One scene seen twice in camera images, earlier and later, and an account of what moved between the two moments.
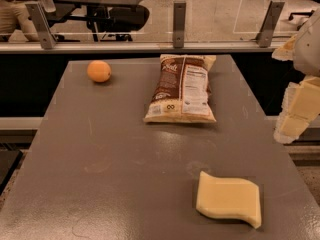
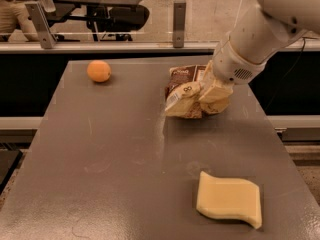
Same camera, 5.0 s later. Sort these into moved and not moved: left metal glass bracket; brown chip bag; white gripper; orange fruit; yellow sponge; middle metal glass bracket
Moved: brown chip bag; white gripper
Not moved: yellow sponge; middle metal glass bracket; orange fruit; left metal glass bracket
